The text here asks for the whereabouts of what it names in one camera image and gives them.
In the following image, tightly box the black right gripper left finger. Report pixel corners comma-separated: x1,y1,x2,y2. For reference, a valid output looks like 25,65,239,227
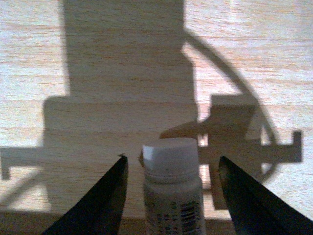
43,156,128,235

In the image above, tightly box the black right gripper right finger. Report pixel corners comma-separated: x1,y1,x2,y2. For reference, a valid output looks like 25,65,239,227
219,156,313,235

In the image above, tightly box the white medicine bottle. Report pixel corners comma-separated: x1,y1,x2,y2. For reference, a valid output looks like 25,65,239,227
142,138,206,235

